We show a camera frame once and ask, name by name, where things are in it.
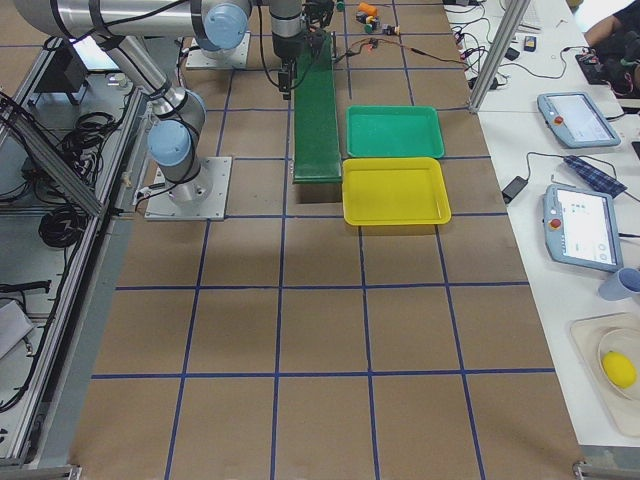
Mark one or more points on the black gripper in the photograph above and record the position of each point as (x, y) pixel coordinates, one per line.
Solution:
(286, 48)

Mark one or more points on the orange 4680 cylinder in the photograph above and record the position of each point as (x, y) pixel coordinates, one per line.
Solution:
(368, 9)

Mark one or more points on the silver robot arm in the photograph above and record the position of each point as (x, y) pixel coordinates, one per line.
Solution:
(117, 27)
(222, 25)

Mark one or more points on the green conveyor belt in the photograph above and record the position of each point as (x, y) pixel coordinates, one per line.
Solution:
(317, 157)

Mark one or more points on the green plastic tray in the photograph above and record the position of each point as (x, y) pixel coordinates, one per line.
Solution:
(393, 131)

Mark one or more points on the yellow plastic tray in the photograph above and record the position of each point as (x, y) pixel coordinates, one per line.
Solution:
(394, 192)

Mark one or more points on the black power adapter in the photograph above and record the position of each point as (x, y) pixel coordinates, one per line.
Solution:
(513, 189)

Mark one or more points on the upper teach pendant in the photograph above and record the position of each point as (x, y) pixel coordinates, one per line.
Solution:
(576, 121)

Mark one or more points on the teach pendant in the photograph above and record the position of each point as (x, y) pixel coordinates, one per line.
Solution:
(576, 121)
(580, 228)

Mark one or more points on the lower teach pendant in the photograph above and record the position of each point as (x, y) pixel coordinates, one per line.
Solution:
(580, 228)

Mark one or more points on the blue plaid cloth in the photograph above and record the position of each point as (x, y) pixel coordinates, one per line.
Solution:
(597, 179)

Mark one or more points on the blue cup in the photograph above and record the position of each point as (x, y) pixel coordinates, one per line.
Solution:
(621, 285)

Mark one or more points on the white bowl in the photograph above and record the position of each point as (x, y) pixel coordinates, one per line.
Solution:
(625, 341)

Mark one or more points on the yellow lemon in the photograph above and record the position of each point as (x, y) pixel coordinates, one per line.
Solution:
(619, 369)

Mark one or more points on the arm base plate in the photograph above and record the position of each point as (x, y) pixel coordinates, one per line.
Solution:
(230, 59)
(204, 198)

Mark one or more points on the aluminium frame post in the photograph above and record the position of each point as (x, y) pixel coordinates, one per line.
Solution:
(514, 13)

